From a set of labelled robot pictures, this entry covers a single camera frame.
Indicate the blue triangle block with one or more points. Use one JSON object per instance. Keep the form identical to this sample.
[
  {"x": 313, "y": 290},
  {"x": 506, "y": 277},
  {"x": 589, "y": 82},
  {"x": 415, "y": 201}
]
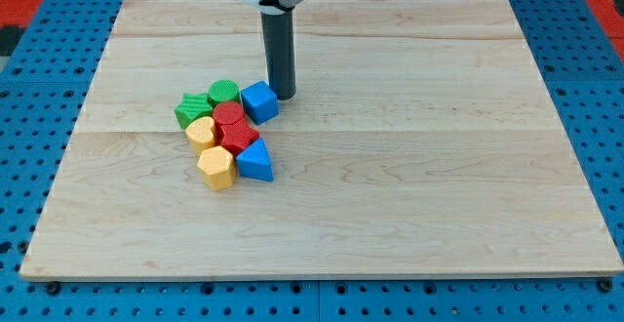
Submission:
[{"x": 255, "y": 163}]

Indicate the yellow hexagon block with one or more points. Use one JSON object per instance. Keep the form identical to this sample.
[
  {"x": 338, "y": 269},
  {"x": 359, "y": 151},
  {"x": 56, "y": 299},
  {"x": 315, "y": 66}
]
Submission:
[{"x": 217, "y": 168}]

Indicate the blue cube block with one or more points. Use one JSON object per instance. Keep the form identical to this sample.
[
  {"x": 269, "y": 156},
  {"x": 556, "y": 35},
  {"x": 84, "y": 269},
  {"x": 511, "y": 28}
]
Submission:
[{"x": 260, "y": 102}]

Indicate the red star block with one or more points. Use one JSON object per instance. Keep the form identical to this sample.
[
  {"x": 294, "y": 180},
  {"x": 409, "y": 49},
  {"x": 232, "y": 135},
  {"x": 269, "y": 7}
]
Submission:
[{"x": 238, "y": 136}]

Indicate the red cylinder block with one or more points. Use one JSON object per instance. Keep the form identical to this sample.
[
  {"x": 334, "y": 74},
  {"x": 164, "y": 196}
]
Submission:
[{"x": 228, "y": 113}]

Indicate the green cylinder block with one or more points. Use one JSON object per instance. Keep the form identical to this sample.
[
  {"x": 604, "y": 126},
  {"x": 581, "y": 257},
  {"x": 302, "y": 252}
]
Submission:
[{"x": 223, "y": 91}]

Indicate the wooden board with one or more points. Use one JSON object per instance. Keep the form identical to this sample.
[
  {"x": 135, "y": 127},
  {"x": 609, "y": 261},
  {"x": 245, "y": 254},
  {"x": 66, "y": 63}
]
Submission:
[{"x": 422, "y": 143}]

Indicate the yellow heart block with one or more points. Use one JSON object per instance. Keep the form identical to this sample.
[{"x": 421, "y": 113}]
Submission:
[{"x": 201, "y": 134}]

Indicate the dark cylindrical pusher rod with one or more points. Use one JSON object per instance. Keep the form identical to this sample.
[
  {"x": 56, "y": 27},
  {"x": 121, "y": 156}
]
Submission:
[{"x": 277, "y": 31}]

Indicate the green star block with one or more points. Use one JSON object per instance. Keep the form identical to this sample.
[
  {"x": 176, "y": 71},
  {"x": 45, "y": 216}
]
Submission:
[{"x": 191, "y": 108}]

